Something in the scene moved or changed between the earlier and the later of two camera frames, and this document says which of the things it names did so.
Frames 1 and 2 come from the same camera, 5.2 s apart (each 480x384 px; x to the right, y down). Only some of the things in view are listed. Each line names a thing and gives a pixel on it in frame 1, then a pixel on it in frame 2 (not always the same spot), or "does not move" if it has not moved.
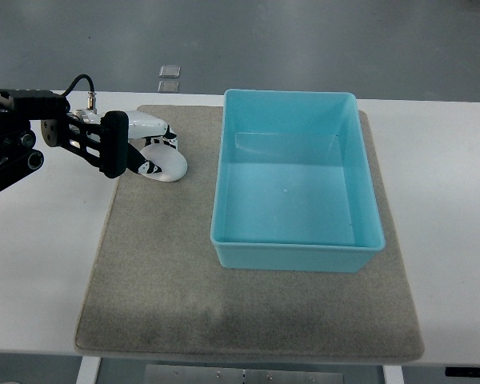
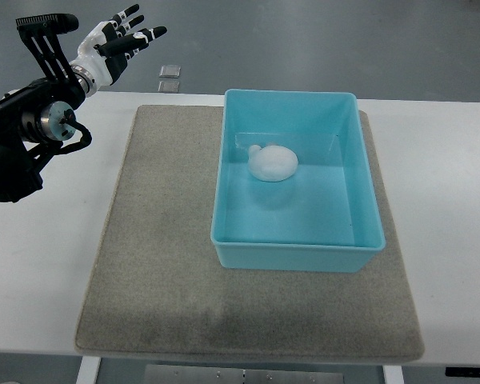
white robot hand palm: [141, 124] → [92, 55]
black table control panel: [470, 371] does not move
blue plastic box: [294, 188] does not move
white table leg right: [393, 374] does not move
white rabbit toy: [169, 160] → [272, 162]
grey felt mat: [155, 286] does not move
